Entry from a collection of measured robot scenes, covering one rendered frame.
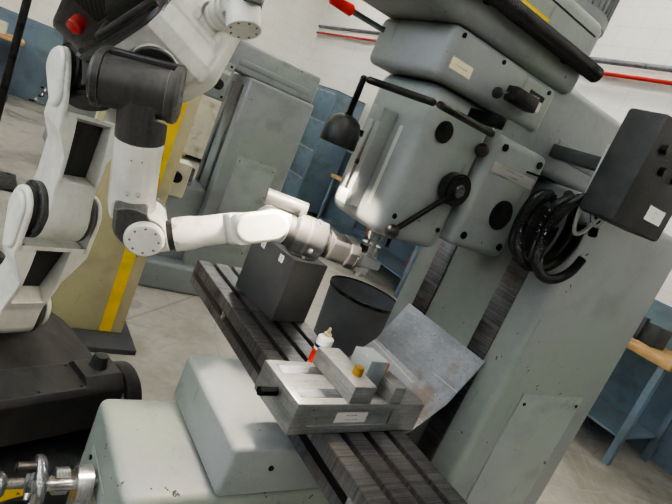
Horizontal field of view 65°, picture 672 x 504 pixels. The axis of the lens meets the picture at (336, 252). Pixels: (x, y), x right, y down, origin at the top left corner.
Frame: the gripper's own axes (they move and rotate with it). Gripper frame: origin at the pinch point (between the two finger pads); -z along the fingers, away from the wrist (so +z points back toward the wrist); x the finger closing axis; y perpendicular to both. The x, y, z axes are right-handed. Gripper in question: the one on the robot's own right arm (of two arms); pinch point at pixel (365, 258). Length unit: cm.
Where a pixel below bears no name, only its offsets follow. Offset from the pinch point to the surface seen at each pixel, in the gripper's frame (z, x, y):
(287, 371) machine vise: 11.2, -18.1, 23.5
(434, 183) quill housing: -3.9, -9.1, -21.8
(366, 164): 10.3, -6.1, -19.8
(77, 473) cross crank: 42, -17, 58
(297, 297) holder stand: 5.0, 24.5, 22.6
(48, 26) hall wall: 343, 831, 11
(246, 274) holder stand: 18.9, 38.0, 25.5
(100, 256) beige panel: 75, 155, 80
